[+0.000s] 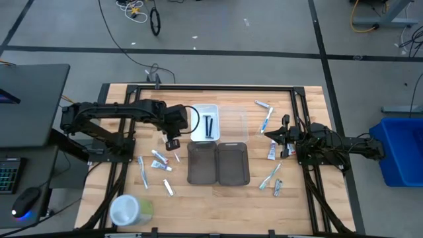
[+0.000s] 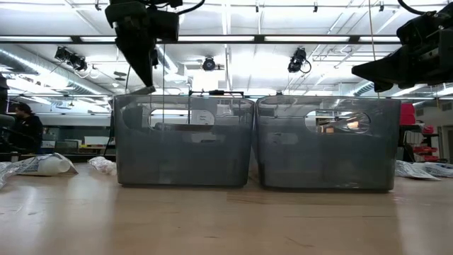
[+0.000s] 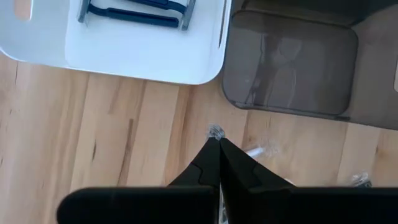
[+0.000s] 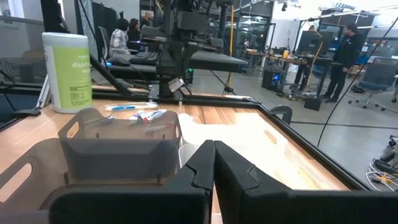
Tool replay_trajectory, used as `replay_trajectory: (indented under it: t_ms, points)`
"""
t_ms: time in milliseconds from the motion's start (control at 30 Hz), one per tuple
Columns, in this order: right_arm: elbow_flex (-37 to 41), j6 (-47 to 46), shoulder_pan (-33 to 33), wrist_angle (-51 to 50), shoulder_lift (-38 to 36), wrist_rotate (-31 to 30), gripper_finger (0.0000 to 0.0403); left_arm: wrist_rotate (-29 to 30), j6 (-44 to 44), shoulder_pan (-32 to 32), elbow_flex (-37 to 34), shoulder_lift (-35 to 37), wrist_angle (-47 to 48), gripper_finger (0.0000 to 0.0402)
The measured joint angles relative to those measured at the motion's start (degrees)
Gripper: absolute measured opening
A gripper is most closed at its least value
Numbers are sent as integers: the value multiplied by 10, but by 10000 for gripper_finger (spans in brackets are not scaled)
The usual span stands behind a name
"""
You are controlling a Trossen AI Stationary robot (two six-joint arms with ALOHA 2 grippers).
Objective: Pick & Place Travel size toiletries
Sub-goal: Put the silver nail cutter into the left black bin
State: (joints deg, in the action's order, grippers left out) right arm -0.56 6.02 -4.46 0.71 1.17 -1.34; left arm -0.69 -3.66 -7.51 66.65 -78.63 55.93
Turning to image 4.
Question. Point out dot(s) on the black aluminium rig frame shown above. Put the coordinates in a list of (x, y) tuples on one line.
[(311, 147)]

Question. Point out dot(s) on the person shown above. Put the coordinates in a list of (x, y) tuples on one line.
[(345, 53), (146, 18), (118, 40), (134, 31)]

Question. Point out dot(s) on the yellow cup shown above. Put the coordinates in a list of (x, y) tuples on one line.
[(285, 54)]

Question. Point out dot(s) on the black keyboard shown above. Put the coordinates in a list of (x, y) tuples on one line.
[(144, 58)]

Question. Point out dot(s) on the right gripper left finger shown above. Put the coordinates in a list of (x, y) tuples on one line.
[(130, 205)]

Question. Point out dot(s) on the black frame clamp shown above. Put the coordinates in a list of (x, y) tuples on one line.
[(26, 112), (281, 110)]

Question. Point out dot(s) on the black floor box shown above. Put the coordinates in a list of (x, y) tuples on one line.
[(312, 103)]

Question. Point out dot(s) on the wooden desk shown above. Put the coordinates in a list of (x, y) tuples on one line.
[(292, 59)]

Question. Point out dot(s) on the disinfecting wipes canister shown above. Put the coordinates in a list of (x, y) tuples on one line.
[(68, 77)]

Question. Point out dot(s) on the black computer mouse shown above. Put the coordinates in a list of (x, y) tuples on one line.
[(118, 61)]

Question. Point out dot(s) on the blue toothbrush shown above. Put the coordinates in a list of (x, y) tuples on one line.
[(124, 107)]

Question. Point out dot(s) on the grey translucent bin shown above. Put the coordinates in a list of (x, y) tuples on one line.
[(46, 146), (118, 161)]

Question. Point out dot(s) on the black computer tower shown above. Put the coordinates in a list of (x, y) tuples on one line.
[(189, 76), (273, 79)]

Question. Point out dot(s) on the silver aluminium bracket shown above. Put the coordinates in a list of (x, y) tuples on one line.
[(43, 93)]

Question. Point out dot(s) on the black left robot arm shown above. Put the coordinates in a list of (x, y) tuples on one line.
[(169, 62)]

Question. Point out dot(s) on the grey office chair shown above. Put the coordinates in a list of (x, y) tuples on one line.
[(377, 74), (104, 40)]

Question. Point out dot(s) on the red white toothpaste tube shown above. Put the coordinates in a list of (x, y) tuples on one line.
[(155, 114)]

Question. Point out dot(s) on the yellow pole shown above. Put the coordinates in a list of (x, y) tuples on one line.
[(232, 46)]

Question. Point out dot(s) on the black monitor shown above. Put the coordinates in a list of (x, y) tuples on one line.
[(309, 42)]

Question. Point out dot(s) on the white plastic bin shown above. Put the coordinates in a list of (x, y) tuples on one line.
[(217, 130)]

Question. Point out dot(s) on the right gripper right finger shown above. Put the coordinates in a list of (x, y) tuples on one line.
[(311, 208)]

